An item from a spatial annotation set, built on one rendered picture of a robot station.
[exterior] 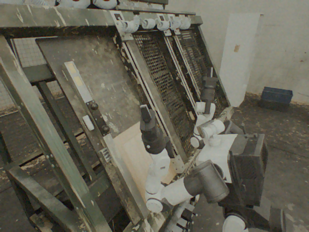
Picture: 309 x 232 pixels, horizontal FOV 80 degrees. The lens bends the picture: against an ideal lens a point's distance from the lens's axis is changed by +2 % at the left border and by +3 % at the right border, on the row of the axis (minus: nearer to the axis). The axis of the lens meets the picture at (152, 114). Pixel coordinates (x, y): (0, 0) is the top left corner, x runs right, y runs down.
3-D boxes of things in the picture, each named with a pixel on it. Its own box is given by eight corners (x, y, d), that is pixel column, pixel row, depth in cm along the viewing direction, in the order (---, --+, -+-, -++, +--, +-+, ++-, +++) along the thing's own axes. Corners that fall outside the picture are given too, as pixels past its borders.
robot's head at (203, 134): (220, 134, 90) (215, 120, 90) (207, 141, 88) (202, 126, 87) (212, 133, 96) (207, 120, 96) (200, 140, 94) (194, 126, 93)
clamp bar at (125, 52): (173, 175, 136) (202, 174, 120) (100, 20, 120) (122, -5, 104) (179, 166, 143) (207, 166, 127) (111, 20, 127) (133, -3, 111)
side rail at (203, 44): (221, 108, 248) (229, 106, 241) (189, 30, 233) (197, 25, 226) (222, 106, 254) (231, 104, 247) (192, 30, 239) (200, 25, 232)
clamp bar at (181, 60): (205, 132, 188) (229, 128, 172) (158, 21, 172) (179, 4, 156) (209, 128, 196) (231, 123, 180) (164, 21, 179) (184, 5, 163)
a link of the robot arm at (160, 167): (148, 144, 78) (146, 167, 84) (157, 159, 71) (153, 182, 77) (162, 142, 81) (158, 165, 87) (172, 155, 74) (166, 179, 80)
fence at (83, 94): (140, 218, 106) (145, 219, 104) (61, 65, 93) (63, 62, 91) (145, 211, 110) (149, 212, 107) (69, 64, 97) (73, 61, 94)
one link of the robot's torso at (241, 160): (277, 179, 100) (264, 119, 92) (272, 231, 75) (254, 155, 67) (221, 173, 119) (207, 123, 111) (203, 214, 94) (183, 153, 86)
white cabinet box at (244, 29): (237, 107, 454) (260, 12, 361) (214, 102, 485) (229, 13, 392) (243, 100, 498) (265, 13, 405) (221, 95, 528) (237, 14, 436)
